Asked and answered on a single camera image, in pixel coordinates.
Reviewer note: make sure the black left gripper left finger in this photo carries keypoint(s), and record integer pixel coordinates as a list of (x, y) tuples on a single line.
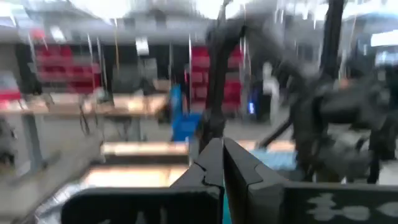
[(199, 199)]

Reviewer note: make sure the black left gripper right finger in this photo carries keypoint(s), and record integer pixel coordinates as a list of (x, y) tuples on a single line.
[(248, 193)]

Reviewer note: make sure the blue dotted cloth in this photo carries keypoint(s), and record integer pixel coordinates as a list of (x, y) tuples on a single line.
[(276, 160)]

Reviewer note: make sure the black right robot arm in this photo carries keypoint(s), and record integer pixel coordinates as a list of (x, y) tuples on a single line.
[(217, 77)]

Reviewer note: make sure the blue plastic tote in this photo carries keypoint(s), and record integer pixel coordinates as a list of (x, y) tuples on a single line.
[(185, 127)]

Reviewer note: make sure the light wood desk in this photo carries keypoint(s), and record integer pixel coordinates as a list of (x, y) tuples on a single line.
[(133, 104)]

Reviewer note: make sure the white paper sign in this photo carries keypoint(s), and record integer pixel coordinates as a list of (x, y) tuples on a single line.
[(142, 46)]

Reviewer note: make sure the black aluminium table frame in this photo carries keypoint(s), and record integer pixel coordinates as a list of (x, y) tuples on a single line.
[(143, 157)]

